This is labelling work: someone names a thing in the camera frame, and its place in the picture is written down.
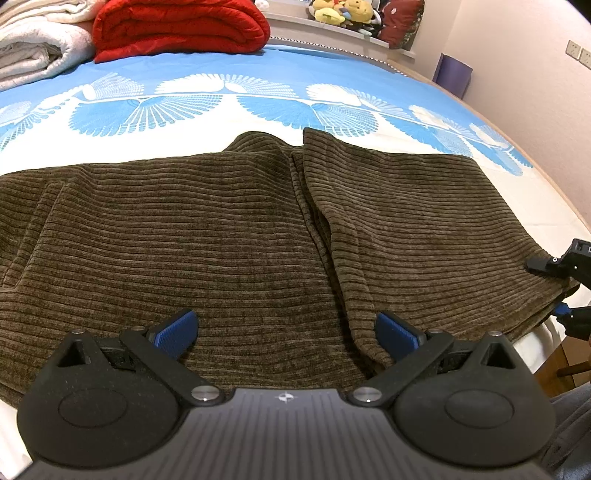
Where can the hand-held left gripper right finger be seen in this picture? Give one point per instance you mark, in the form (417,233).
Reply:
(396,334)

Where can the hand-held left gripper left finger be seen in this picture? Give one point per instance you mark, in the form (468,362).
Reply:
(178,330)

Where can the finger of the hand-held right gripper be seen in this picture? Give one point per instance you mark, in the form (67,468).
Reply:
(579,321)
(572,265)

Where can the person's grey trouser leg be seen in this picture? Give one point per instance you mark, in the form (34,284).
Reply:
(570,434)

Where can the purple bin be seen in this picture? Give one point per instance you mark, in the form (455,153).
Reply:
(452,76)

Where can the blue white printed bed sheet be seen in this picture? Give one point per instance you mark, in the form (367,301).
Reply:
(277,69)

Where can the red cushion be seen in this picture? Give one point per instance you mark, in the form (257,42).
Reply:
(401,23)

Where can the red folded blanket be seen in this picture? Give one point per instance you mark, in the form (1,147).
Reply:
(175,27)

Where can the beige windowsill ledge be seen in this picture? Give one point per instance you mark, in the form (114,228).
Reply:
(323,37)

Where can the white folded blanket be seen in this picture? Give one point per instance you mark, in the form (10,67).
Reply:
(37,46)

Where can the yellow plush toy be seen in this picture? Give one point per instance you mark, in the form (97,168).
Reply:
(358,9)
(328,11)

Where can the white wall socket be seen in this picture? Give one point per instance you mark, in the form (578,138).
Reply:
(579,51)

